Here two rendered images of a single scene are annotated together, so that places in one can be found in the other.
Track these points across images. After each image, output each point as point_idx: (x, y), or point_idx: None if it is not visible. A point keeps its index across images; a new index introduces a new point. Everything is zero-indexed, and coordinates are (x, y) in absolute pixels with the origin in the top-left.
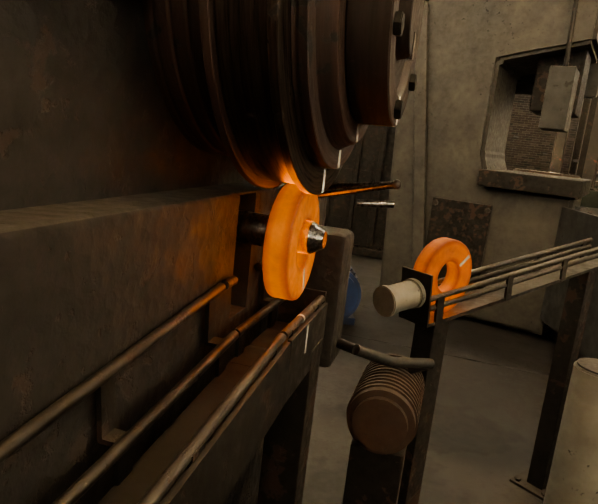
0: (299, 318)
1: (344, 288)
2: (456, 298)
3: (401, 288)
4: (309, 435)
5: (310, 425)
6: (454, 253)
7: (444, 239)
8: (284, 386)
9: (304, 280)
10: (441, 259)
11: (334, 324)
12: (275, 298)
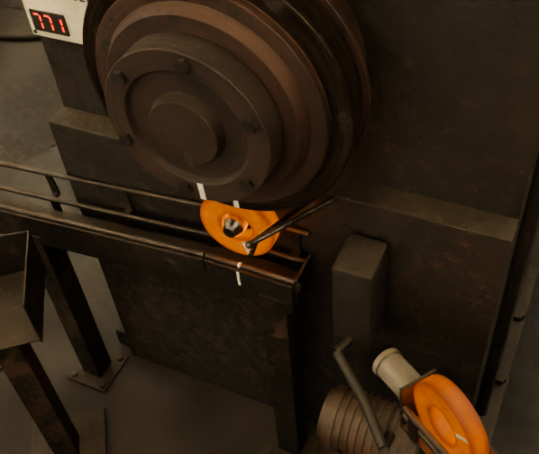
0: (232, 262)
1: (348, 307)
2: (435, 450)
3: (390, 367)
4: (284, 348)
5: (283, 342)
6: (446, 413)
7: (448, 390)
8: (202, 276)
9: (248, 249)
10: (431, 398)
11: (333, 319)
12: (294, 256)
